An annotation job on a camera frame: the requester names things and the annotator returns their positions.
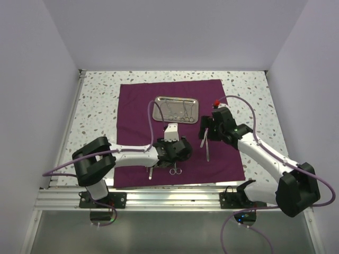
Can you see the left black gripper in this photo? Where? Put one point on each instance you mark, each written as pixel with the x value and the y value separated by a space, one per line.
pixel 161 141

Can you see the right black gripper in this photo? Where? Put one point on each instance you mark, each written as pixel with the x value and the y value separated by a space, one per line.
pixel 207 121

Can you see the steel scissors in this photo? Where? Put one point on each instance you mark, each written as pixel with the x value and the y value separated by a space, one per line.
pixel 175 170

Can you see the steel forceps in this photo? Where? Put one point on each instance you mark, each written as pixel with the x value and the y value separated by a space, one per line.
pixel 150 173

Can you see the purple surgical drape cloth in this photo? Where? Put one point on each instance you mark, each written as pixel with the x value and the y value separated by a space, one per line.
pixel 224 165

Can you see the steel scalpel handle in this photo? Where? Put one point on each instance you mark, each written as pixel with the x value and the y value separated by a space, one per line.
pixel 207 151

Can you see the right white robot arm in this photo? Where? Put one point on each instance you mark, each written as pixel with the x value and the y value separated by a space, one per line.
pixel 294 188

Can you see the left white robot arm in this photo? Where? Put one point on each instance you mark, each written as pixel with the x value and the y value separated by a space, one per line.
pixel 93 161

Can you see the steel instrument tray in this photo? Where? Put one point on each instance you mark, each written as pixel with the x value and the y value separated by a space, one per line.
pixel 176 110

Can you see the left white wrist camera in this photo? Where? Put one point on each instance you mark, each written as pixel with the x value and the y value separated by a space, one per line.
pixel 171 133

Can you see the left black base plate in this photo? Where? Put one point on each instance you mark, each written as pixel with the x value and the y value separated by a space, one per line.
pixel 114 199

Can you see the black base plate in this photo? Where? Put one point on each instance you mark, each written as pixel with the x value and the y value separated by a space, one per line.
pixel 235 198
pixel 114 199

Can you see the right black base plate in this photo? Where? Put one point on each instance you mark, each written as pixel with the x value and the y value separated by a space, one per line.
pixel 235 198

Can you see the left aluminium side rail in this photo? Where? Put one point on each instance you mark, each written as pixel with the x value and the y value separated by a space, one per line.
pixel 63 154

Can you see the aluminium mounting rail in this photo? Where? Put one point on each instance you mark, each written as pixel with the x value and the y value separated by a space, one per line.
pixel 168 198

